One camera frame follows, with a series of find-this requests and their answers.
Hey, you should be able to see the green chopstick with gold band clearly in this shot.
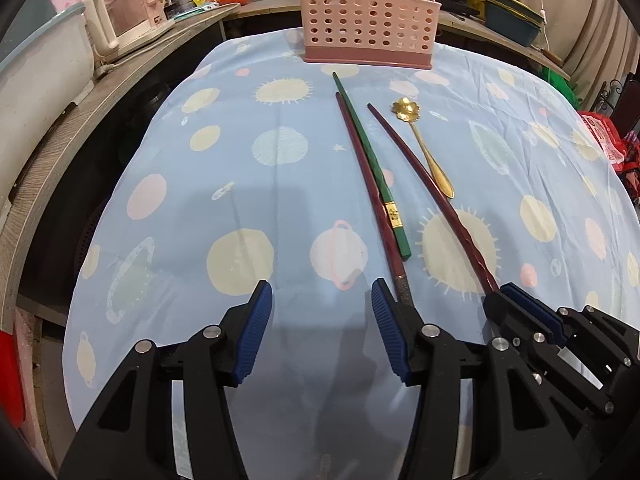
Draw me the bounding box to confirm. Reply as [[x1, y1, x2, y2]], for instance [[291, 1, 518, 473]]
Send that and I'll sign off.
[[332, 72, 412, 261]]

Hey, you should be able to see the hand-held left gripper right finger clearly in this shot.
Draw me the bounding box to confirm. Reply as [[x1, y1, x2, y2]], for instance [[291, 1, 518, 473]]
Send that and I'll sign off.
[[370, 277, 582, 480]]

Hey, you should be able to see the blue planet print tablecloth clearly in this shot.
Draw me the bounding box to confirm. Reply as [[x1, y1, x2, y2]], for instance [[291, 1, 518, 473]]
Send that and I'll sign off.
[[65, 27, 640, 480]]

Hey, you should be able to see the white toaster oven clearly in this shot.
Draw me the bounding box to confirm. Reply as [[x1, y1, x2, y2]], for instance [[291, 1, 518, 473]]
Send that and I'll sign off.
[[81, 0, 177, 62]]

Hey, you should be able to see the pink perforated utensil basket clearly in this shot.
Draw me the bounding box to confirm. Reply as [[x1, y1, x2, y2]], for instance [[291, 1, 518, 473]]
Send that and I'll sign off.
[[295, 0, 442, 69]]

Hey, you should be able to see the maroon twisted chopstick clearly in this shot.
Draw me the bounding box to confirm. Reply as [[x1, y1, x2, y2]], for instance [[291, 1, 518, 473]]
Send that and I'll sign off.
[[366, 103, 501, 294]]

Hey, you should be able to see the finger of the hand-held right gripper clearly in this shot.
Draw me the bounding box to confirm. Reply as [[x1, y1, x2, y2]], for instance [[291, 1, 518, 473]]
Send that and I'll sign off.
[[501, 282, 640, 362], [483, 292, 619, 419]]

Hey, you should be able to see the white plastic tub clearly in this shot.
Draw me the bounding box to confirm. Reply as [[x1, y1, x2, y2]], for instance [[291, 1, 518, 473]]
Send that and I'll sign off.
[[0, 0, 97, 207]]

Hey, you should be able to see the red plastic item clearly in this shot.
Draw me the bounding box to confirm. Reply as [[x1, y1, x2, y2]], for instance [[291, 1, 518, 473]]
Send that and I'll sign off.
[[0, 329, 27, 429]]

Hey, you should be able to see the gold flower spoon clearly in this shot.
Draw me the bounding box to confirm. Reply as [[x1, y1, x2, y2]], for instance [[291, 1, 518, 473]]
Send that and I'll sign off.
[[390, 97, 455, 200]]

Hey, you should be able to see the black induction cooker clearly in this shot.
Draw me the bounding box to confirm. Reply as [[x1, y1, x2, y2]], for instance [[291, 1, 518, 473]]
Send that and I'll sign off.
[[439, 0, 484, 17]]

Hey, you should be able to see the green plastic bag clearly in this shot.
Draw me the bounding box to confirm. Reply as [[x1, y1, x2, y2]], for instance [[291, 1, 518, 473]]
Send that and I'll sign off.
[[546, 59, 584, 107]]

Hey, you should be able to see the beige curtain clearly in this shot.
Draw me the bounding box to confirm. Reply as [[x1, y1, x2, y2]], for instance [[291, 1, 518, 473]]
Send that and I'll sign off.
[[515, 0, 640, 92]]

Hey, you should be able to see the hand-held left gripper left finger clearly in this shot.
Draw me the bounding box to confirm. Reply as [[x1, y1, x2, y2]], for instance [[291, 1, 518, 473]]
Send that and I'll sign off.
[[60, 280, 275, 480]]

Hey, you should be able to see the black metal chair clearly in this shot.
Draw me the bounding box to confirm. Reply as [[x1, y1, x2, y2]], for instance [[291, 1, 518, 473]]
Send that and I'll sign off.
[[594, 72, 640, 137]]

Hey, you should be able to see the dark red chopstick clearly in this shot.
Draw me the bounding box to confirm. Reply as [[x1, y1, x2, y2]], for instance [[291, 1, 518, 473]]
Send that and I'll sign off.
[[335, 92, 415, 307]]

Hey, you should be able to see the red shopping bag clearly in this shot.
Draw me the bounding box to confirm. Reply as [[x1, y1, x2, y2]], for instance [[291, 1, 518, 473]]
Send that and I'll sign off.
[[576, 109, 640, 202]]

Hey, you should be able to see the blue rectangular container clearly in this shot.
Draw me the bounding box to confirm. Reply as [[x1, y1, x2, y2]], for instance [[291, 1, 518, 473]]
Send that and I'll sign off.
[[481, 0, 544, 47]]

